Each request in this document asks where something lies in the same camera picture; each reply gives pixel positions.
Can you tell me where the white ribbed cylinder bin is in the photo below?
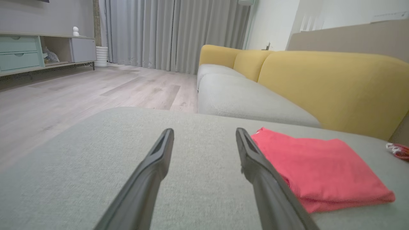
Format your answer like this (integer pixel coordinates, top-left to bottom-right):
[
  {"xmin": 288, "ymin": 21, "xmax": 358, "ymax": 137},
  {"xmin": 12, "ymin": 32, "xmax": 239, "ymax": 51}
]
[{"xmin": 95, "ymin": 46, "xmax": 109, "ymax": 68}]

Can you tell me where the white slatted object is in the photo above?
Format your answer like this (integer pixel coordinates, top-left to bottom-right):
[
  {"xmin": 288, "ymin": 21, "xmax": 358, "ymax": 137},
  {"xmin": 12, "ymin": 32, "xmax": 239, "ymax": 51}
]
[{"xmin": 300, "ymin": 13, "xmax": 326, "ymax": 33}]

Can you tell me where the clear plastic bag in cabinet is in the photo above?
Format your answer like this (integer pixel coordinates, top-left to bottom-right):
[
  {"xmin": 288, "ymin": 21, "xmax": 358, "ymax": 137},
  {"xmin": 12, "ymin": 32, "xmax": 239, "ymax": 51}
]
[{"xmin": 43, "ymin": 47, "xmax": 60, "ymax": 63}]

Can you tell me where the grey fabric ottoman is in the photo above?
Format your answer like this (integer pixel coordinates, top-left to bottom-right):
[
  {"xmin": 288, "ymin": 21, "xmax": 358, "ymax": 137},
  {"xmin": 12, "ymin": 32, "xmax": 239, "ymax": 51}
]
[{"xmin": 0, "ymin": 107, "xmax": 409, "ymax": 230}]

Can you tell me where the beige panel behind sofa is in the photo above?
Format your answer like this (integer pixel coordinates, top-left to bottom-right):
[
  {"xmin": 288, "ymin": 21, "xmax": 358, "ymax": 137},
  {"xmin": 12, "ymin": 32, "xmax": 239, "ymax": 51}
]
[{"xmin": 285, "ymin": 19, "xmax": 409, "ymax": 63}]

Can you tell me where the mint green drawer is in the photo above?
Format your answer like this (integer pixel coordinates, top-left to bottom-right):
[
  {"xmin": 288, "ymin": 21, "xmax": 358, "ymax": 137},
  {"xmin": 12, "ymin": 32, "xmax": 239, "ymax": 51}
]
[
  {"xmin": 0, "ymin": 36, "xmax": 39, "ymax": 53},
  {"xmin": 0, "ymin": 52, "xmax": 42, "ymax": 72}
]

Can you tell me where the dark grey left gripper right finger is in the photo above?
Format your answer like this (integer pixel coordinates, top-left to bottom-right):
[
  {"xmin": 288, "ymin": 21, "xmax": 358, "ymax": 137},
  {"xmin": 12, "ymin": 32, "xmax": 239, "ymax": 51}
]
[{"xmin": 235, "ymin": 127, "xmax": 320, "ymax": 230}]

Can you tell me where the low media cabinet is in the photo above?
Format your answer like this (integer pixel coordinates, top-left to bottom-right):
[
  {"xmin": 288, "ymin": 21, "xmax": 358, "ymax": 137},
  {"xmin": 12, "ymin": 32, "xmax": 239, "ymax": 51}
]
[{"xmin": 0, "ymin": 31, "xmax": 97, "ymax": 80}]

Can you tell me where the red and white cloth item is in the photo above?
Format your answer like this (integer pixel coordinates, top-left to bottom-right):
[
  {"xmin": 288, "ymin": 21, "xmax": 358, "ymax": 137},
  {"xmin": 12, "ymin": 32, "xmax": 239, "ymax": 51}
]
[{"xmin": 386, "ymin": 142, "xmax": 409, "ymax": 161}]

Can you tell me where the yellow sofa back cushion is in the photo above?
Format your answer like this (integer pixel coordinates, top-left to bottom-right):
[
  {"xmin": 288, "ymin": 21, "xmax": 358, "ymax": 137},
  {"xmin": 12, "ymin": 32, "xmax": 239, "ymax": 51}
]
[
  {"xmin": 233, "ymin": 50, "xmax": 273, "ymax": 82},
  {"xmin": 198, "ymin": 44, "xmax": 242, "ymax": 69},
  {"xmin": 258, "ymin": 50, "xmax": 409, "ymax": 142}
]

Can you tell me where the grey cabinet door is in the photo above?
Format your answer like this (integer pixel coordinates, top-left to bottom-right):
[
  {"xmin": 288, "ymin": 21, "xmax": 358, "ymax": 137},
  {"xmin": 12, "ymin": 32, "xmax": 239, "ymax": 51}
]
[{"xmin": 71, "ymin": 38, "xmax": 97, "ymax": 63}]

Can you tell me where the grey curtain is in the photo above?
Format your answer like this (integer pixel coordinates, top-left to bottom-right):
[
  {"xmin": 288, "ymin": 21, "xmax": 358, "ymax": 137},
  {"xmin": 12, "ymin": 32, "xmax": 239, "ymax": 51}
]
[{"xmin": 98, "ymin": 0, "xmax": 253, "ymax": 75}]

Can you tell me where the red garment with white stripes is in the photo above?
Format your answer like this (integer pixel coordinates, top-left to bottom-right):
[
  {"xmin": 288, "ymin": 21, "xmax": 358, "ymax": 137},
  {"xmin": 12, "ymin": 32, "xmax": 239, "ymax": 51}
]
[{"xmin": 251, "ymin": 127, "xmax": 396, "ymax": 214}]

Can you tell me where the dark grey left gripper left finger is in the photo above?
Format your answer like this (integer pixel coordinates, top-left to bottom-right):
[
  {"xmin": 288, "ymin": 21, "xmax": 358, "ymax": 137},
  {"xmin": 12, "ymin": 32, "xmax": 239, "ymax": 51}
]
[{"xmin": 94, "ymin": 128, "xmax": 175, "ymax": 230}]

